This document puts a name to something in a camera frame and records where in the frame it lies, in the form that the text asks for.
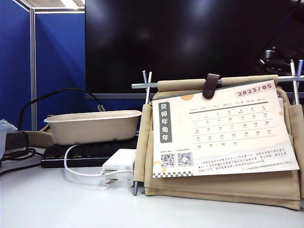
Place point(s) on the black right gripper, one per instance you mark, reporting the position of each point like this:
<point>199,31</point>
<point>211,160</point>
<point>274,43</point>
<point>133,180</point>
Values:
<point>273,59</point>

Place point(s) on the beige paper lunch box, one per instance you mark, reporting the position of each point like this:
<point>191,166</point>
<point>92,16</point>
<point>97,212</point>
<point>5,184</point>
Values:
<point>95,130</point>

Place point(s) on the small black box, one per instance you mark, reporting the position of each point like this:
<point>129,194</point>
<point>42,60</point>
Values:
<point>15,141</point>

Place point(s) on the white crumpled paper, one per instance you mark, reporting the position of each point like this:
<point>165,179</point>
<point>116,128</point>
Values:
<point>3,137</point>

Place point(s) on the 2023 calendar card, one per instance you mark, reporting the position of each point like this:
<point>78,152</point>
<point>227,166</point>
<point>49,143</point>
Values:
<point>213,142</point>

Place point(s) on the large black monitor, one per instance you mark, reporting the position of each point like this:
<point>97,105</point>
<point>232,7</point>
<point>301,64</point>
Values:
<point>166,47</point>

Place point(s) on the beige canvas organizer bag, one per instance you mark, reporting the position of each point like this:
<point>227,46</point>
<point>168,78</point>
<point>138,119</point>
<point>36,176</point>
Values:
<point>213,190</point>

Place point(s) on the white power adapter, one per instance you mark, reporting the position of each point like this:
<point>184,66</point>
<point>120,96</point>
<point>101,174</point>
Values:
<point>118,159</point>

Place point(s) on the black keyboard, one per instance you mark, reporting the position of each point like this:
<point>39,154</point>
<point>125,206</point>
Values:
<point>90,154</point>

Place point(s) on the blue partition panel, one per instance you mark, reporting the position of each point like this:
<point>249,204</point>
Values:
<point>59,59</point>
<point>14,71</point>

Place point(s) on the beige cloth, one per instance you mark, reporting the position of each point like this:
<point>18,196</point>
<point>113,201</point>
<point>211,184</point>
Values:
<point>40,137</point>

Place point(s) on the aluminium partition frame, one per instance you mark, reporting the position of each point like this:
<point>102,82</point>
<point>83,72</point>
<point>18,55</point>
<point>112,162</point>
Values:
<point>32,71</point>

